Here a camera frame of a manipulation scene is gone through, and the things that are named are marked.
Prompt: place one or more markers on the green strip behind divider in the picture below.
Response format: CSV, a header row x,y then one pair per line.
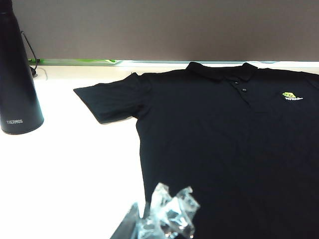
x,y
74,61

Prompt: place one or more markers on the brown desk divider panel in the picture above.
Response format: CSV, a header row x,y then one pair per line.
x,y
162,27

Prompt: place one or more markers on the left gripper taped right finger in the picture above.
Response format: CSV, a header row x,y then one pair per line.
x,y
169,214

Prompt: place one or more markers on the dark Thermos bottle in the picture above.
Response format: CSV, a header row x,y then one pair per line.
x,y
17,82

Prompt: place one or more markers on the black polo shirt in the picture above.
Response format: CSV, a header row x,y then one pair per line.
x,y
211,139

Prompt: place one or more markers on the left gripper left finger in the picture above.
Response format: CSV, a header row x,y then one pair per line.
x,y
129,224

